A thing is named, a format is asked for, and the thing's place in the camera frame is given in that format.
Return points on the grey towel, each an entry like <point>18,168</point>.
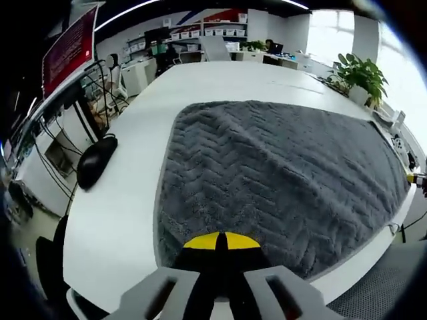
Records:
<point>267,173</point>

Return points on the white upright stand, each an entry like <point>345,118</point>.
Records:
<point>399,119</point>

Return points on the grey mesh chair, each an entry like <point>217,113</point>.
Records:
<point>383,286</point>

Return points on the potted green plant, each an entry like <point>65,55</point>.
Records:
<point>362,75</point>

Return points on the black laptop stand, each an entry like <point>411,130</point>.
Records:
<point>96,100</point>

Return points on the small green desk plant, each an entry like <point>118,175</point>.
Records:
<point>253,45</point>

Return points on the white cabinet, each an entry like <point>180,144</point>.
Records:
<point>138,76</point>

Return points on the white office chair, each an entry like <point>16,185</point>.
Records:
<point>215,48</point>

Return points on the shelf with white storage boxes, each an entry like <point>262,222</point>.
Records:
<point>217,30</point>

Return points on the black monitor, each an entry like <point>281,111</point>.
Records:
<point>156,35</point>

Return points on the white laptop with red screen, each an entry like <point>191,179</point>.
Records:
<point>68,50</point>

